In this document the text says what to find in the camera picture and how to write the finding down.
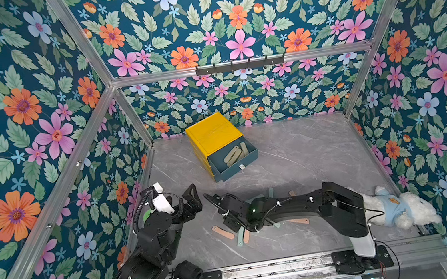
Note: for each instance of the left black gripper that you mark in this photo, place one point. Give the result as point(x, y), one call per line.
point(194, 205)

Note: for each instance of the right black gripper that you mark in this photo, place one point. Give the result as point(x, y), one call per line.
point(231, 215)

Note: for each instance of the teal top drawer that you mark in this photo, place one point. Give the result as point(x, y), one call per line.
point(221, 172)

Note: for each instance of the olive knife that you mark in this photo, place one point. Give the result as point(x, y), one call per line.
point(234, 151)
point(244, 149)
point(235, 159)

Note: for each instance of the yellow drawer cabinet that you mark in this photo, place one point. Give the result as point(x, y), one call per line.
point(211, 135)

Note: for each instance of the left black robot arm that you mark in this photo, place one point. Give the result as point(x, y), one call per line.
point(152, 266)

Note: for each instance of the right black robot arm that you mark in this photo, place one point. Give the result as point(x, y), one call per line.
point(340, 207)

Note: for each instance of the green lid small jar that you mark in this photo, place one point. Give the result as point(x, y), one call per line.
point(147, 215)

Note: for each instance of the pink knife vertical center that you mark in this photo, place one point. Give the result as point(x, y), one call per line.
point(246, 237)

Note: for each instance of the pink knife lower right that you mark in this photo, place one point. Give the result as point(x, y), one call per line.
point(299, 221)

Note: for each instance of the white plush toy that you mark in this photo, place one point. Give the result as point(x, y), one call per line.
point(403, 211)

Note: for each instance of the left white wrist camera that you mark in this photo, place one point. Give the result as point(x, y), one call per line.
point(159, 201)

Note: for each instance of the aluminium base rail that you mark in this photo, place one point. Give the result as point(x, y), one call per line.
point(404, 253)

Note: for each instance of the black hook rail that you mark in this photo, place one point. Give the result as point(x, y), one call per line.
point(232, 66)

